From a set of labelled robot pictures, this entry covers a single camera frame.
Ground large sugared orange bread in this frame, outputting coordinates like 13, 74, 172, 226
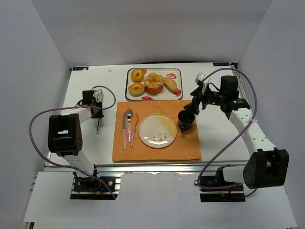
143, 73, 164, 95

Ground silver metal tongs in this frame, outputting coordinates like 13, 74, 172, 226
96, 118, 101, 134

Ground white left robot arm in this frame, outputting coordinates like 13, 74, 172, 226
48, 89, 103, 177

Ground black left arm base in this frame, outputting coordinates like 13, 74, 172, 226
70, 172, 114, 200

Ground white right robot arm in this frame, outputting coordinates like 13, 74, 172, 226
184, 73, 289, 190

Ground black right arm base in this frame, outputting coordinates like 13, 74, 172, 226
200, 165, 245, 203

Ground oblong pale bread roll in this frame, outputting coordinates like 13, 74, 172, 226
163, 77, 178, 93

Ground dark green mug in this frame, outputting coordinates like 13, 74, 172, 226
177, 110, 195, 133

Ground white strawberry pattern tray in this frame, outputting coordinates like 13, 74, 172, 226
125, 68, 183, 101

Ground cream ceramic plate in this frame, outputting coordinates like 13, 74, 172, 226
138, 113, 177, 149

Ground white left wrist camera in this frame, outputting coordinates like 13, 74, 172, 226
94, 88, 104, 103

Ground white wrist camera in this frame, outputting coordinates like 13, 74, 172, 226
94, 88, 104, 103
195, 72, 206, 86

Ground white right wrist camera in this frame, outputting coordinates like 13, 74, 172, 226
195, 72, 206, 86

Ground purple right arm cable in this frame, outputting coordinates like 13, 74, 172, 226
193, 67, 259, 198

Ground pink handled knife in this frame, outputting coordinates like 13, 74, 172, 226
122, 112, 126, 150

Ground pink handled spoon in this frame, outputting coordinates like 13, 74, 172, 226
126, 109, 133, 143

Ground lower ring bagel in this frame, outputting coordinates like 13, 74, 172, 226
129, 83, 145, 97

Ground ring bagel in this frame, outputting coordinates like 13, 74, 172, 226
129, 83, 145, 97
131, 69, 145, 83

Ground upper ring bagel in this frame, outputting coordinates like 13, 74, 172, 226
131, 69, 145, 83

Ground pink handled fork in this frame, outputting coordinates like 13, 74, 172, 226
131, 113, 139, 148

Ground aluminium table frame rail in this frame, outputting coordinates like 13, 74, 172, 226
42, 64, 271, 175

